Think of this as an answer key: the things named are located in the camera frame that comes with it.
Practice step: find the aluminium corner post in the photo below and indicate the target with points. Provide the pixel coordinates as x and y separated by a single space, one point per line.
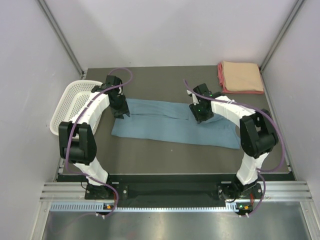
293 13
60 35

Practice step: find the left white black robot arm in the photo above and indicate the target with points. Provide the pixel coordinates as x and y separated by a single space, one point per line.
77 143

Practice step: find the white perforated plastic basket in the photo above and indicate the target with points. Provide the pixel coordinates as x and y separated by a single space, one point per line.
74 99

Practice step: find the right aluminium corner post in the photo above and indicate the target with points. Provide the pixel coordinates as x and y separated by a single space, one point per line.
293 13

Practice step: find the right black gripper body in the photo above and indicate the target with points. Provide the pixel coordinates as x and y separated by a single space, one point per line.
199 114

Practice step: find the folded peach t shirt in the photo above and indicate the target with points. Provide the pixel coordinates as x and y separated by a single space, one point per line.
243 75

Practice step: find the left aluminium corner post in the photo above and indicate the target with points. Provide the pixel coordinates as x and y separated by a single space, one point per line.
60 35

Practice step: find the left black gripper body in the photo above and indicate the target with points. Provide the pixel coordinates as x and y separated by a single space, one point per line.
120 106

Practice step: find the blue t shirt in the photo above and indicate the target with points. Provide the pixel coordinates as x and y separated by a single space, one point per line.
174 122

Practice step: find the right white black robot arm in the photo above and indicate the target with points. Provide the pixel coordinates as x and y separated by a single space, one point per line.
258 134

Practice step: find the folded pink t shirt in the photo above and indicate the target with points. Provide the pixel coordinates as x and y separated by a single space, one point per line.
250 92

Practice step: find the slotted grey cable duct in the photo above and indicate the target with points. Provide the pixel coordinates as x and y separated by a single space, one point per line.
102 207

